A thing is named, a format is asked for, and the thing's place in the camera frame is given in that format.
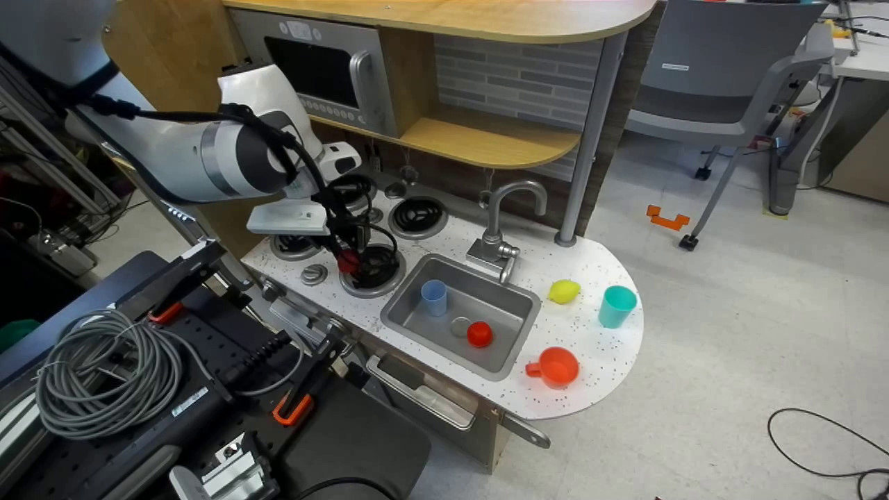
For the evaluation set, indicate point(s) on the black stove burner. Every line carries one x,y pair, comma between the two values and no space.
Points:
295,245
384,271
419,218

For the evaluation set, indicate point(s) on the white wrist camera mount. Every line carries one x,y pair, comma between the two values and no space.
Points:
288,220

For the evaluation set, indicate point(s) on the blue plastic cup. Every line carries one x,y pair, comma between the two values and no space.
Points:
435,295

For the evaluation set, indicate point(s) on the grey metal kitchen pole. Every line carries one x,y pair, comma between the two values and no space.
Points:
587,147

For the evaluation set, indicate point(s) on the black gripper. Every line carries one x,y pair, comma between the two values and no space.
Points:
346,204

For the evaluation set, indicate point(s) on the silver stove knob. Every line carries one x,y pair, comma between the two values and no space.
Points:
377,214
314,274

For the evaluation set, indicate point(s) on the yellow plastic cup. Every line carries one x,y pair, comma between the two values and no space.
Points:
562,292

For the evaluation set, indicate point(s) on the silver toy sink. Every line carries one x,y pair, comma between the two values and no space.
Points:
503,306

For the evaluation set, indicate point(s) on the wooden toy kitchen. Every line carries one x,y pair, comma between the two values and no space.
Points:
592,342

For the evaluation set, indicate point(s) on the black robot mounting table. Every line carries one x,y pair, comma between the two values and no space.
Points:
352,453

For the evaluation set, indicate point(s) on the teal plastic cup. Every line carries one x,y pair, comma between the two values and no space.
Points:
619,306

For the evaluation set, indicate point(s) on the grey metal stand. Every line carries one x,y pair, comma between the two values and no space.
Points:
46,185

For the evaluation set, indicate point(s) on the grey office chair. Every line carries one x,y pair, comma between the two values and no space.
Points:
713,56

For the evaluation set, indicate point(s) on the grey office desk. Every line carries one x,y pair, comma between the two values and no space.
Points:
862,140

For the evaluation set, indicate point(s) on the silver metal bracket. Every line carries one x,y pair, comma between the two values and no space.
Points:
227,468

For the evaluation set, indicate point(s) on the silver toy faucet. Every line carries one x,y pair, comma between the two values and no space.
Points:
489,247

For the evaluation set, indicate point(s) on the grey toy microwave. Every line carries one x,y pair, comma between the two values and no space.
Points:
306,71

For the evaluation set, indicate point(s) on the red plastic cup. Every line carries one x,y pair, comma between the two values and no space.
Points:
480,335

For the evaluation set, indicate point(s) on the orange plastic floor piece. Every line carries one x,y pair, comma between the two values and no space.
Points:
669,220

